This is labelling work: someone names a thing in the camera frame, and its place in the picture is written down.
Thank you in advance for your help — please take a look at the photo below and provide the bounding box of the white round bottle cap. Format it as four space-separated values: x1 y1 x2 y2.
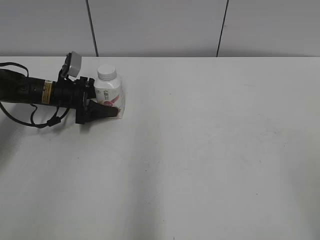
97 64 117 81

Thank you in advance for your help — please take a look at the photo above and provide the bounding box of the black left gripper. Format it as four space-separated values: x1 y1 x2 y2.
51 76 119 125

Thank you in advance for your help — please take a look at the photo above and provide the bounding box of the white yogurt drink bottle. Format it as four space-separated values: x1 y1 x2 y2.
94 74 126 119

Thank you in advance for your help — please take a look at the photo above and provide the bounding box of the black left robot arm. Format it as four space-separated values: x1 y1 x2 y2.
0 69 119 125

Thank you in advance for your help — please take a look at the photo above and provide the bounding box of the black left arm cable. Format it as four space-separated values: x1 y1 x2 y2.
0 61 71 129

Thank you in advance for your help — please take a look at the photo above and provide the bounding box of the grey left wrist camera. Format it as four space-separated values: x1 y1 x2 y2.
60 51 82 78

